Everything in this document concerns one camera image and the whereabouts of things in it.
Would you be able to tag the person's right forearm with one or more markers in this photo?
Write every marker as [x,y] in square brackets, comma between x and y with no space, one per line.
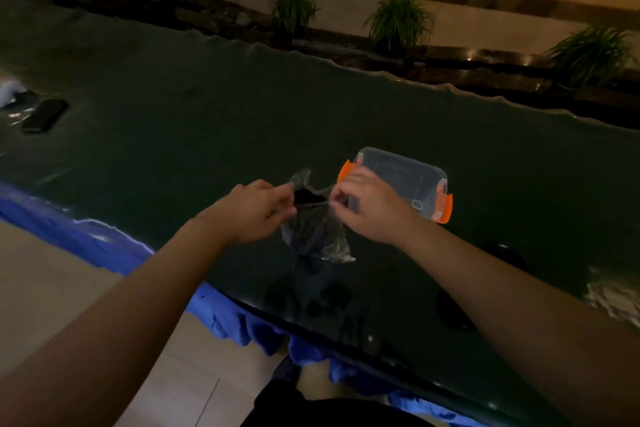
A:
[525,311]

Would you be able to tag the green potted grass plant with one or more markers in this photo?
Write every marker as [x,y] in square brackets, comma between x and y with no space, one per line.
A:
[400,19]
[592,54]
[295,9]

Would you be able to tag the white crumpled object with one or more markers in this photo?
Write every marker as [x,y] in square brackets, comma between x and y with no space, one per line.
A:
[9,90]

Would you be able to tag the person's right thumb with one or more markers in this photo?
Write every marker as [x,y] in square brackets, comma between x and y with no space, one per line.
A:
[345,215]

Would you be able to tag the blue tablecloth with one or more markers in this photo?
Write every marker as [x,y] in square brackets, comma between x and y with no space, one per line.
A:
[75,236]

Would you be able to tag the black smartphone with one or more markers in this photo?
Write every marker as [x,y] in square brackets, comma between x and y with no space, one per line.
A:
[44,115]

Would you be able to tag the person's left forearm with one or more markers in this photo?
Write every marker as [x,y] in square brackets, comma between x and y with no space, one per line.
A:
[115,331]

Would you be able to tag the person's black trousers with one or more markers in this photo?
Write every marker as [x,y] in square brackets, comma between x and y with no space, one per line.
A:
[320,404]

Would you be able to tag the person's left thumb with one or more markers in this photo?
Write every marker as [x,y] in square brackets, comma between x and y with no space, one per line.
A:
[280,219]

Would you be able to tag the person's left hand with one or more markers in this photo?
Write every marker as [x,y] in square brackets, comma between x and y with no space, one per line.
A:
[240,216]

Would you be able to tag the clear crumpled plastic wrap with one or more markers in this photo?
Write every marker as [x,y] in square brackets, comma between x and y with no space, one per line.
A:
[615,294]

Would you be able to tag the dark green table cover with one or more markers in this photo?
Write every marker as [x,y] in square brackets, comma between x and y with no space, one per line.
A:
[250,111]

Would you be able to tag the clear plastic bag dark contents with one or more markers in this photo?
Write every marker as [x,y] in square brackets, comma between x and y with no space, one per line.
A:
[315,236]

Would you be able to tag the clear container with orange clips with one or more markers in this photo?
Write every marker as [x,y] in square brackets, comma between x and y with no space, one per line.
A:
[405,181]

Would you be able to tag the person's right hand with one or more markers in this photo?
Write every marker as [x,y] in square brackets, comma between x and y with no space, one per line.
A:
[380,211]

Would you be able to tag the black round object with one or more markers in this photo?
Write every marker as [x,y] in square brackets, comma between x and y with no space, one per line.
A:
[454,312]
[506,254]

